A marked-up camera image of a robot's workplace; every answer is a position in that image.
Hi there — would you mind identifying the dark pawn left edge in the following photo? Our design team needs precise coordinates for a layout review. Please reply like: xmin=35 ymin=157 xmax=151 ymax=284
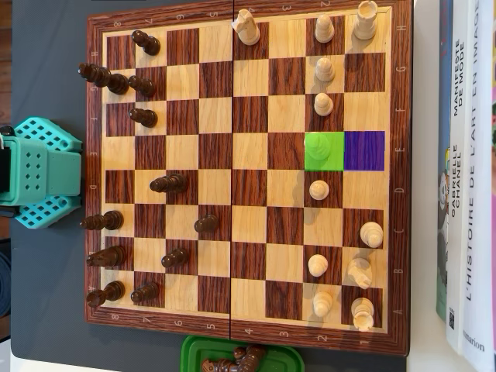
xmin=80 ymin=210 xmax=125 ymax=233

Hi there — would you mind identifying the light wooden rook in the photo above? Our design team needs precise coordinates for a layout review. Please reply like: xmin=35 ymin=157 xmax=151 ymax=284
xmin=353 ymin=0 xmax=379 ymax=41
xmin=350 ymin=297 xmax=376 ymax=332

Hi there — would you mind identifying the white Gabrielle Chanel book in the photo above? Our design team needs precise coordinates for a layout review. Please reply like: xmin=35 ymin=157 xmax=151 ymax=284
xmin=445 ymin=0 xmax=472 ymax=356

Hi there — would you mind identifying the white art history book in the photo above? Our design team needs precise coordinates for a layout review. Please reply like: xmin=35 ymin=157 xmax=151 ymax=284
xmin=460 ymin=0 xmax=496 ymax=372

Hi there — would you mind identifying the light wooden knight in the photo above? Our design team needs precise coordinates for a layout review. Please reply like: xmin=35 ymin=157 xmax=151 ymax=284
xmin=346 ymin=257 xmax=374 ymax=290
xmin=231 ymin=9 xmax=261 ymax=47

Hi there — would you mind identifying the green plastic tray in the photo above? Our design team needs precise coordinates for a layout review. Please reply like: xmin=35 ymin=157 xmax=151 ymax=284
xmin=181 ymin=335 xmax=305 ymax=372

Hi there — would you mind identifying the light wooden pawn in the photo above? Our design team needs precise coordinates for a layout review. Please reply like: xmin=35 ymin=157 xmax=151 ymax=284
xmin=313 ymin=57 xmax=336 ymax=83
xmin=313 ymin=92 xmax=334 ymax=117
xmin=308 ymin=253 xmax=329 ymax=277
xmin=314 ymin=14 xmax=336 ymax=44
xmin=308 ymin=180 xmax=331 ymax=202
xmin=312 ymin=291 xmax=334 ymax=317

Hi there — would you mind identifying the wooden chessboard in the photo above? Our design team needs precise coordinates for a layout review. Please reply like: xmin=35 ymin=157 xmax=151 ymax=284
xmin=84 ymin=0 xmax=412 ymax=358

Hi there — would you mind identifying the dark wooden king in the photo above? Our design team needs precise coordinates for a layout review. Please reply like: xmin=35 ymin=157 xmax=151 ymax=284
xmin=77 ymin=63 xmax=131 ymax=96

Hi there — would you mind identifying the dark wooden rook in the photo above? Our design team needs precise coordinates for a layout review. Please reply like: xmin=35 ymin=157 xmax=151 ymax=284
xmin=85 ymin=281 xmax=127 ymax=309

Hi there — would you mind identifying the dark blue round object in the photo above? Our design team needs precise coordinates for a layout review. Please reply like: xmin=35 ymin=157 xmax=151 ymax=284
xmin=0 ymin=251 xmax=12 ymax=319

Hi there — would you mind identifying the dark wooden queen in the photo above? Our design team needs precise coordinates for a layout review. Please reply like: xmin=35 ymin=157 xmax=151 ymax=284
xmin=149 ymin=173 xmax=190 ymax=195

